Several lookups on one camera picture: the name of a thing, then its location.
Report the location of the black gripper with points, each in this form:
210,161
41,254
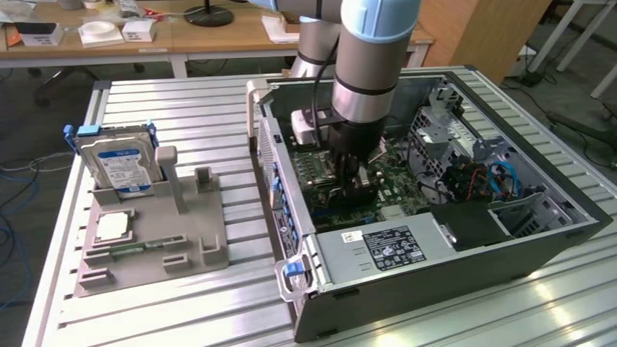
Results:
356,144

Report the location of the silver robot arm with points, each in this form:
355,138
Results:
367,72

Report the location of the metal socket cover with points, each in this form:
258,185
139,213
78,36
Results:
380,152

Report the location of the CPU socket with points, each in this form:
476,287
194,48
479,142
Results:
324,166

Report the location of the black installed RAM stick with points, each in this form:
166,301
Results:
318,191

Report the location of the green motherboard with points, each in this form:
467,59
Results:
400,191

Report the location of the perforated metal drive cage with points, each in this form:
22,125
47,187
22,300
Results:
434,144

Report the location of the blue expansion slot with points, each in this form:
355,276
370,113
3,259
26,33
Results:
318,210

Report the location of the grey power supply unit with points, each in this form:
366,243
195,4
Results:
347,260

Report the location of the white paper stack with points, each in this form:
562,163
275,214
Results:
280,32

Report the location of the brown cardboard box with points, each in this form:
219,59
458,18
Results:
290,20

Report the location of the blue case latch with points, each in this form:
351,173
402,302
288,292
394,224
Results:
292,270

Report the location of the wooden cabinet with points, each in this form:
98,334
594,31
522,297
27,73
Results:
482,36

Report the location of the metal disk bay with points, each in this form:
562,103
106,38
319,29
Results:
531,217

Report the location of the black open PC case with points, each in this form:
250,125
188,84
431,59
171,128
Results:
434,289

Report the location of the black lamp base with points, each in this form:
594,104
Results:
210,18

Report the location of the grey parts rack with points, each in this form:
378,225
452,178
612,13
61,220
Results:
159,224

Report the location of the black floor stand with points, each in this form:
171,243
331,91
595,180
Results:
588,126

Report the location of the hard disk with blue caddy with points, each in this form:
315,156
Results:
111,166

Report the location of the green RAM stick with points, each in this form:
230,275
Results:
144,247

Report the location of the small white carton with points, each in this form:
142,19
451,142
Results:
139,32

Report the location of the silver CPU chip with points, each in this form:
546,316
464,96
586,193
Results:
114,226

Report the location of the white tape holder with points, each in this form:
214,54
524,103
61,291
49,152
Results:
96,34

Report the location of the black chair base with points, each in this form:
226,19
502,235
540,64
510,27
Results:
58,77

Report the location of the white box with black top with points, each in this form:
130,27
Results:
41,38

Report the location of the small orange item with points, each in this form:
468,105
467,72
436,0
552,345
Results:
14,38

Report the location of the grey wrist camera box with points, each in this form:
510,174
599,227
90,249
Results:
306,126

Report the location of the white table frame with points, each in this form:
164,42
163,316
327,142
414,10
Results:
555,38

